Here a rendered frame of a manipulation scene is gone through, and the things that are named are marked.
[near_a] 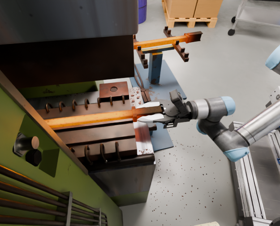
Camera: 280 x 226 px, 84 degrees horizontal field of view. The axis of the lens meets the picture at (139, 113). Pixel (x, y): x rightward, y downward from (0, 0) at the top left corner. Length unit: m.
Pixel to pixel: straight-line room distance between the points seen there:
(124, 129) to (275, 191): 1.29
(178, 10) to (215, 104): 2.92
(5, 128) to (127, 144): 0.37
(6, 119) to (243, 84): 2.48
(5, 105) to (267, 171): 1.60
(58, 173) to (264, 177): 1.46
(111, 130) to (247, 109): 1.89
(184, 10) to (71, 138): 3.18
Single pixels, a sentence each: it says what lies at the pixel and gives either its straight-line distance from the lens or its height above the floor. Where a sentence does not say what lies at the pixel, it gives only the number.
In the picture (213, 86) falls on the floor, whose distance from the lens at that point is 2.31.
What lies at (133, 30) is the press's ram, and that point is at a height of 1.37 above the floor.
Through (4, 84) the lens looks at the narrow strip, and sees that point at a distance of 0.20.
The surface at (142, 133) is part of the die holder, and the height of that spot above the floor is 0.91.
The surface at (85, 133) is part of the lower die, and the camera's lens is 0.55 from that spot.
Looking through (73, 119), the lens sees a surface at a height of 1.01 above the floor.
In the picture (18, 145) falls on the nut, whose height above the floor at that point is 1.27.
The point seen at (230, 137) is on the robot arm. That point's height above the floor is 0.92.
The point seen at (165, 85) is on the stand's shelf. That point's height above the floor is 0.74.
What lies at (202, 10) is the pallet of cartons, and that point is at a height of 0.29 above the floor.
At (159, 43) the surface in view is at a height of 1.00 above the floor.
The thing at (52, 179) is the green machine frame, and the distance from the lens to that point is 0.28.
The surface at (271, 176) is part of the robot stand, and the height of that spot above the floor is 0.21.
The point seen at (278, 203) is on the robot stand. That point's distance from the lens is 1.57.
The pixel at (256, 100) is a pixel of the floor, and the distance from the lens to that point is 2.39.
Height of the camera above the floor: 1.44
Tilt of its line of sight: 53 degrees down
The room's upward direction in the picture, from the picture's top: straight up
